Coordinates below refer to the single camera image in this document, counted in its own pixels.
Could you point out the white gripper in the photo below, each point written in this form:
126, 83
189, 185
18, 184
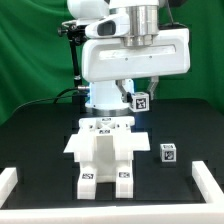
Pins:
110, 59

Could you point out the white chair seat part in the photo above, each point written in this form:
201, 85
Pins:
102, 156

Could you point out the white chair back part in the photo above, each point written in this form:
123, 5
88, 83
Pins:
106, 125

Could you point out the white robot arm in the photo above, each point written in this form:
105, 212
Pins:
124, 42

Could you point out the white sheet with tags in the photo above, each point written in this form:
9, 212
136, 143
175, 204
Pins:
140, 141

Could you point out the green backdrop curtain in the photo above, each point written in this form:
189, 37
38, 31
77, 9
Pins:
36, 63

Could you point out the white block far left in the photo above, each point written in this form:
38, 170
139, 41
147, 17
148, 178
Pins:
8, 180

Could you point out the black camera stand pole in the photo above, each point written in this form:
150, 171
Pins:
80, 99

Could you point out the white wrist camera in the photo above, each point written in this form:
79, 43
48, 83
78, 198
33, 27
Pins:
115, 25

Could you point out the white frame border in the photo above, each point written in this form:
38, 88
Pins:
209, 212

